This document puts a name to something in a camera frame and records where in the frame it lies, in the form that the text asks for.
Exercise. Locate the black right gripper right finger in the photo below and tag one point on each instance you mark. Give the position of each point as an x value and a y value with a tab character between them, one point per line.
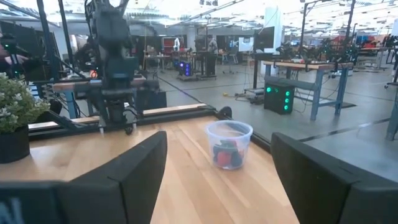
308	186

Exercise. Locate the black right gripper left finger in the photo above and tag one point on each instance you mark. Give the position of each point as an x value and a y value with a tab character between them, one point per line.
136	186

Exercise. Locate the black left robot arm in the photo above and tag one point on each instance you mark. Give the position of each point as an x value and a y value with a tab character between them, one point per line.
112	46

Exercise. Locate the clear plastic cup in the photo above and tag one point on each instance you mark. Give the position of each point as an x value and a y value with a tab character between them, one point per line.
242	140

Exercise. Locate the black computer tower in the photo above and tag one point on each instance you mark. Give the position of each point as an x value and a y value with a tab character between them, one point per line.
152	99

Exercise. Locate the computer tower green lights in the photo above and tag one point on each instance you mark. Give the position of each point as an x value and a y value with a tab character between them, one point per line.
276	102

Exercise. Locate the grey floor power box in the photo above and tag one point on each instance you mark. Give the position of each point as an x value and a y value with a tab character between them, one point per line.
255	91

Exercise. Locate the computer tower purple lights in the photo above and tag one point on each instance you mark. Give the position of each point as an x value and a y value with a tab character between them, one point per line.
185	68

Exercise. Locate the wooden worktable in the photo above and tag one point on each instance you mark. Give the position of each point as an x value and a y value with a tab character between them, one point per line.
157	56

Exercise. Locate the black bench robot rig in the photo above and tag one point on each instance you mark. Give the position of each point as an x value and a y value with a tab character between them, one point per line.
326	49

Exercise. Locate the potted green plant white flowers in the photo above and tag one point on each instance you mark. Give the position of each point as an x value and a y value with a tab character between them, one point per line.
15	105

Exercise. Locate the red metal rack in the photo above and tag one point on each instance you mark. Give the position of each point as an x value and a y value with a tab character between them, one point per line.
169	42

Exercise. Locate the black computer monitor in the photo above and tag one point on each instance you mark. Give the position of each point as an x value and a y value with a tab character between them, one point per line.
264	39

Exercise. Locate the black frame clamp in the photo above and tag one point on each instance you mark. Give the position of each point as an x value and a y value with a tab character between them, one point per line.
226	112

